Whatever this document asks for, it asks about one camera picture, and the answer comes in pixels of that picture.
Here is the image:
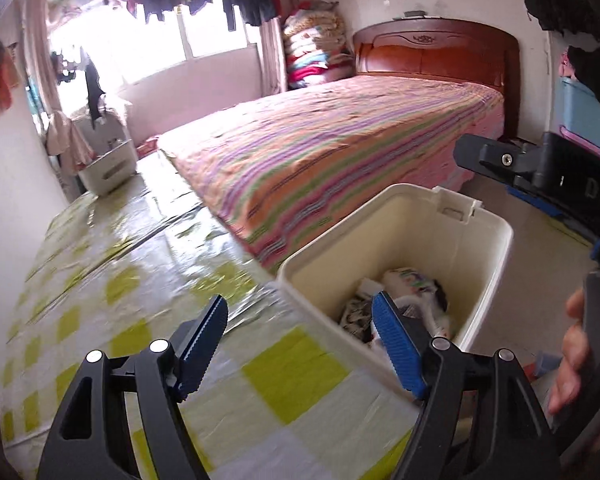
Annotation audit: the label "white washing machine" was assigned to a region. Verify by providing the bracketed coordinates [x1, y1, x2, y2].
[75, 105, 133, 161]

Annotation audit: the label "red wooden headboard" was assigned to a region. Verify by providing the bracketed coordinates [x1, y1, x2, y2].
[352, 17, 522, 141]

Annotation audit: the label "pink plastic basket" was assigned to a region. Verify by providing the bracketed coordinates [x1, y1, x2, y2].
[560, 126, 600, 163]

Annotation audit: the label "checkered plastic tablecloth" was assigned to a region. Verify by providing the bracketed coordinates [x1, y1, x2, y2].
[0, 152, 421, 480]

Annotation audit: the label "person's right hand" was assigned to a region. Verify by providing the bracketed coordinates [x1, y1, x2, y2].
[547, 287, 590, 416]

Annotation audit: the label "black white patterned wrapper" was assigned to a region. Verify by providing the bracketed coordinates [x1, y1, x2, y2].
[339, 290, 381, 343]

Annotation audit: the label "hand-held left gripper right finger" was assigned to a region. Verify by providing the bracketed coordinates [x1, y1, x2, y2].
[371, 290, 563, 480]

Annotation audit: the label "white printed plastic bag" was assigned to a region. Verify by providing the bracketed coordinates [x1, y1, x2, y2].
[380, 266, 451, 341]

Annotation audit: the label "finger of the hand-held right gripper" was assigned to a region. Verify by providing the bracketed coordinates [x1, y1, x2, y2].
[454, 134, 546, 192]
[505, 184, 568, 220]

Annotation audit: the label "bed with striped sheet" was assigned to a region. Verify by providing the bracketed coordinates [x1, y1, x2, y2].
[157, 75, 505, 273]

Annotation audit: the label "blue storage box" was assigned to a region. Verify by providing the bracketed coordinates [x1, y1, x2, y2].
[552, 76, 600, 138]

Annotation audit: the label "white plastic bin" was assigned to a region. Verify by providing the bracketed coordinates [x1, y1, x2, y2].
[276, 183, 515, 403]

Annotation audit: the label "small blue item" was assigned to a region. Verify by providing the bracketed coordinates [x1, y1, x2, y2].
[532, 352, 563, 376]

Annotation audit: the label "black hanging garment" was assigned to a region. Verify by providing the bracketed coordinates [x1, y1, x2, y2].
[82, 47, 107, 128]

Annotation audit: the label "white storage box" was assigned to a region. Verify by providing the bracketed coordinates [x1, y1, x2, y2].
[77, 140, 138, 197]

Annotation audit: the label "pink curtain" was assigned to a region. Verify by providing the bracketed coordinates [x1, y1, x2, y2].
[259, 17, 288, 96]
[22, 0, 66, 116]

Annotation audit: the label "orange hanging cloth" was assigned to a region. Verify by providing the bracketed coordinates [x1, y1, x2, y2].
[0, 40, 23, 111]

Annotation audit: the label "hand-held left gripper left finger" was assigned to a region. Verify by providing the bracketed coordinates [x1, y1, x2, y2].
[36, 294, 230, 480]

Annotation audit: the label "stack of folded quilts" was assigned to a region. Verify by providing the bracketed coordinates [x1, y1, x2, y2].
[282, 2, 355, 91]

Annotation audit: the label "pale pink hanging cloth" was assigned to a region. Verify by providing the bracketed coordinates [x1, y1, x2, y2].
[45, 109, 95, 176]

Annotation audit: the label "small hanging garments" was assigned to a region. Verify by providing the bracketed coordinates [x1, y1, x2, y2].
[50, 50, 83, 83]

